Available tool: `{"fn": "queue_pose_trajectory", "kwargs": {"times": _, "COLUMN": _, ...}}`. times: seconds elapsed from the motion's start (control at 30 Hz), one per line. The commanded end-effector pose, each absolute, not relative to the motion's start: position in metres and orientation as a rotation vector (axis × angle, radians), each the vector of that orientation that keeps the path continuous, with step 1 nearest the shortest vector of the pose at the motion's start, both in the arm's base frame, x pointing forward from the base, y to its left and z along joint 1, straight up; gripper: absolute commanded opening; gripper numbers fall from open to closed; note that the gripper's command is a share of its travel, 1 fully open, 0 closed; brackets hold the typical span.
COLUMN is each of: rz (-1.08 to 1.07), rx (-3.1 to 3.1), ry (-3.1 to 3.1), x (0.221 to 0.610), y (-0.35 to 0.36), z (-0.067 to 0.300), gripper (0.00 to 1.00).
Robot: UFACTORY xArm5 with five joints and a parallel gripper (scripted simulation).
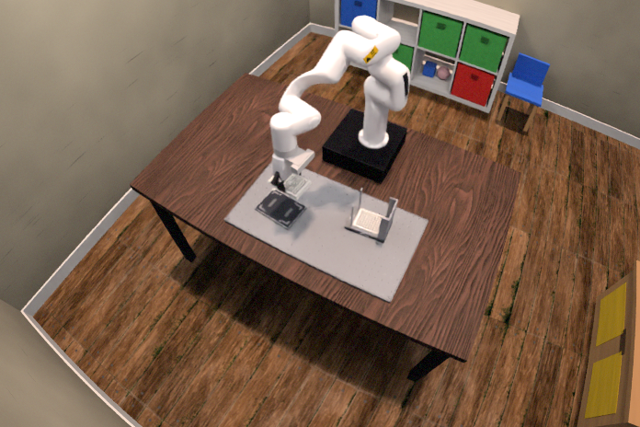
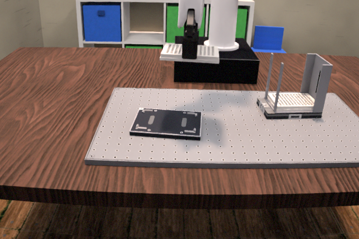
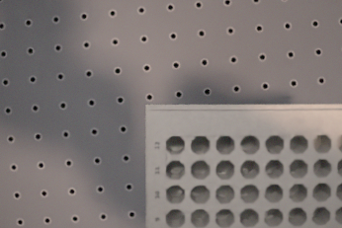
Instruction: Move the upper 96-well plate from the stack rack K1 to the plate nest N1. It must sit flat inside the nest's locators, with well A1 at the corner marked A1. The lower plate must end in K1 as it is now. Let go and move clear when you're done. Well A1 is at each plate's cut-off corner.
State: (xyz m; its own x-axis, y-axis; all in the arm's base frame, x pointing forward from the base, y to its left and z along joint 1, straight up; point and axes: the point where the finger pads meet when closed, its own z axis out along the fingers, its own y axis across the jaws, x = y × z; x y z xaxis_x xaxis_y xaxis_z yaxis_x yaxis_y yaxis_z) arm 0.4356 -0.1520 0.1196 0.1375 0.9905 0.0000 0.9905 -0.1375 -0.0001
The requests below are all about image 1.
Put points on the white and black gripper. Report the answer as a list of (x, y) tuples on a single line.
[(282, 170)]

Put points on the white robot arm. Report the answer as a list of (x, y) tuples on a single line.
[(298, 117)]

